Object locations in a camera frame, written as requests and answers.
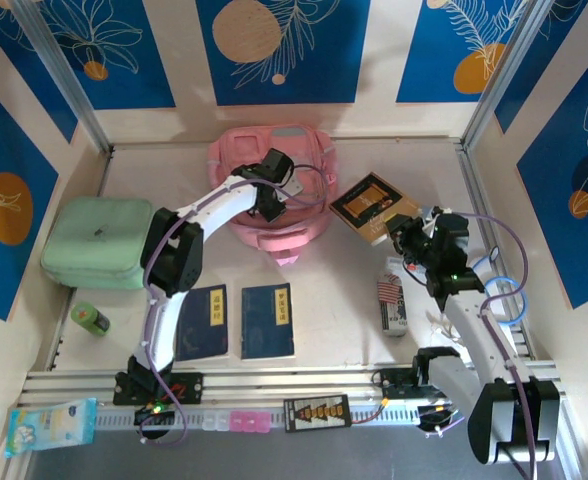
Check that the dark blue book yellow label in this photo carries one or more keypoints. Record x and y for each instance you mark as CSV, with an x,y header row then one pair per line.
x,y
206,325

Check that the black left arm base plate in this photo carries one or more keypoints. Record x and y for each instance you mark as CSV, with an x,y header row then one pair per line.
x,y
189,387

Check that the aluminium side rail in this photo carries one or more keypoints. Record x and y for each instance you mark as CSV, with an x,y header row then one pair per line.
x,y
469,170
105,170

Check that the pink plastic clip box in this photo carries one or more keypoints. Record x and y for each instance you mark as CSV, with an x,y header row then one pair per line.
x,y
248,421

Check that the black controller board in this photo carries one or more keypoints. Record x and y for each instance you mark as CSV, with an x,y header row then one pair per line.
x,y
155,415
436,417

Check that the aluminium frame post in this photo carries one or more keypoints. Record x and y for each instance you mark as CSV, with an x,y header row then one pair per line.
x,y
499,75
64,75

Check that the aluminium mounting rail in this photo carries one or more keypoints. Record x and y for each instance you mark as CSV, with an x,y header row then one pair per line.
x,y
299,382

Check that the clear plastic clip box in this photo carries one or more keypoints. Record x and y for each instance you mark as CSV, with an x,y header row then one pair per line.
x,y
215,421

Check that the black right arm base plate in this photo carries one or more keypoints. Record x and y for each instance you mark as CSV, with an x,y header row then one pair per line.
x,y
394,385

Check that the flag print pencil case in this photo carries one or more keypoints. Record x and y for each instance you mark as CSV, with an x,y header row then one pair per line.
x,y
391,310

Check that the pink backpack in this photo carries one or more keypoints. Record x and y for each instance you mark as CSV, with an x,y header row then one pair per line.
x,y
274,235

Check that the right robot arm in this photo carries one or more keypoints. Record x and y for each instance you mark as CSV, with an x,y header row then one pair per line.
x,y
514,425

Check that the mint green fabric case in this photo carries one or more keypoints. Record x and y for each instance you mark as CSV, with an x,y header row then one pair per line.
x,y
94,240

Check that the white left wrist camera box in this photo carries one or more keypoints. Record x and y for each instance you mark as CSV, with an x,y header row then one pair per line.
x,y
296,184

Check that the brown paperback book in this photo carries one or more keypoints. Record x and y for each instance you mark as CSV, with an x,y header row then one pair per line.
x,y
364,205

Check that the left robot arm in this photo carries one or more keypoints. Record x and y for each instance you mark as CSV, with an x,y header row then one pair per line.
x,y
174,250

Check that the black charging board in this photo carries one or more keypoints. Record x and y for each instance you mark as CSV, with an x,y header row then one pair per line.
x,y
316,412

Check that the blue wet wipes packet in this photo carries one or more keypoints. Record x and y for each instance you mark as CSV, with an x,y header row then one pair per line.
x,y
49,425

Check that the dark blue book pale label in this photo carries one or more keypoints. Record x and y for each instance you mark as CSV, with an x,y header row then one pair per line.
x,y
266,325

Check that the small green bottle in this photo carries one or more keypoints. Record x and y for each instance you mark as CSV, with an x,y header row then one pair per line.
x,y
91,320

